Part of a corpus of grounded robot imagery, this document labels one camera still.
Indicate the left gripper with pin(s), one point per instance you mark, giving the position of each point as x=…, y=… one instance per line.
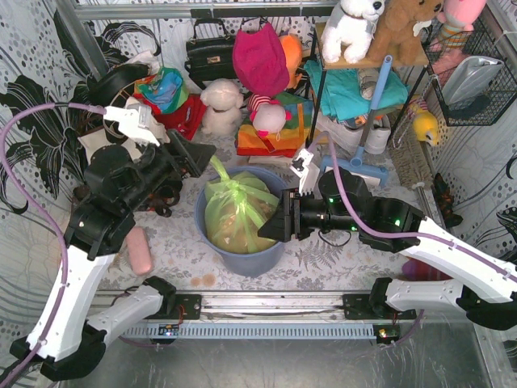
x=178, y=155

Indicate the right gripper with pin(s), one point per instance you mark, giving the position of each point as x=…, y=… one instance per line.
x=291, y=215

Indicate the blue trash bin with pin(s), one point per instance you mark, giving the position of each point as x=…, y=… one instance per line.
x=250, y=265

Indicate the green trash bag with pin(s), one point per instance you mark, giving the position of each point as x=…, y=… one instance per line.
x=237, y=206

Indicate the blue lint roller mop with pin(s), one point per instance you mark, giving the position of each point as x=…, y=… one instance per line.
x=376, y=176

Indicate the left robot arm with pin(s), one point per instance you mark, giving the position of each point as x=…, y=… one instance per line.
x=67, y=342

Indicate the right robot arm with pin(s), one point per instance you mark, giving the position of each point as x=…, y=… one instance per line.
x=479, y=286

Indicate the rainbow striped bag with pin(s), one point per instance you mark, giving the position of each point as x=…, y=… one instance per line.
x=288, y=140

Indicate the cream canvas tote bag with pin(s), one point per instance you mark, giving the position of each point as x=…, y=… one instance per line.
x=97, y=140

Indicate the magenta cloth bag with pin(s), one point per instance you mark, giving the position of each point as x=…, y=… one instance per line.
x=259, y=61

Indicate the red cloth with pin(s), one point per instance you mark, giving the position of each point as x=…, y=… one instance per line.
x=186, y=119

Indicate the white plush lamb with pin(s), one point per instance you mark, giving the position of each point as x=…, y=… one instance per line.
x=223, y=100

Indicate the colourful printed cloth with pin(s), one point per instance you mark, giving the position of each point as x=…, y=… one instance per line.
x=165, y=92

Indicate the pink faced plush doll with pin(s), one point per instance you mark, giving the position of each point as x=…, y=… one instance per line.
x=267, y=115

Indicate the black leather handbag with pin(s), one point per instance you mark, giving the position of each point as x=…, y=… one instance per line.
x=212, y=58

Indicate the white sneakers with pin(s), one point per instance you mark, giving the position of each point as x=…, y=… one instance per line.
x=349, y=139

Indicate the orange plush toy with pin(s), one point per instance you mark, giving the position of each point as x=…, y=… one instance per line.
x=293, y=54

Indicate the grey chenille duster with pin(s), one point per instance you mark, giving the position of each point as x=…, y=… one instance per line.
x=409, y=160

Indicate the teal folded cloth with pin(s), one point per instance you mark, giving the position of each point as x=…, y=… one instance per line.
x=341, y=98

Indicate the grey patterned small pillow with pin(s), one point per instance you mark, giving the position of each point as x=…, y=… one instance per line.
x=367, y=83

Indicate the yellow plush toy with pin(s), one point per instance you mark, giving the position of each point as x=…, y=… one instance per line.
x=424, y=123

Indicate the wooden shelf rack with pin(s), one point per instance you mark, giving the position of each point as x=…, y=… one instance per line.
x=316, y=70

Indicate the white plush dog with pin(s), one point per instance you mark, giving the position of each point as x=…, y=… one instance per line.
x=349, y=30

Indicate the brown plush bear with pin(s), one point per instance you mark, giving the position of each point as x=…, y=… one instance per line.
x=398, y=25

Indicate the silver foil pouch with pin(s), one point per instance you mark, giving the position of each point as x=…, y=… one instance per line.
x=470, y=78

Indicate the pink plush toy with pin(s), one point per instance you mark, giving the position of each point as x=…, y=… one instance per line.
x=456, y=18

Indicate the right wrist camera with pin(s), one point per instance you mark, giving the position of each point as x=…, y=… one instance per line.
x=303, y=167

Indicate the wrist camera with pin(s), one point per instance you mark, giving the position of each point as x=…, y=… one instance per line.
x=303, y=167
x=136, y=123

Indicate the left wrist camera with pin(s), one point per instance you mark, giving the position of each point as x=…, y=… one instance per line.
x=136, y=123

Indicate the black wire basket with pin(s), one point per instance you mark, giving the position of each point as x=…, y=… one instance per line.
x=489, y=106

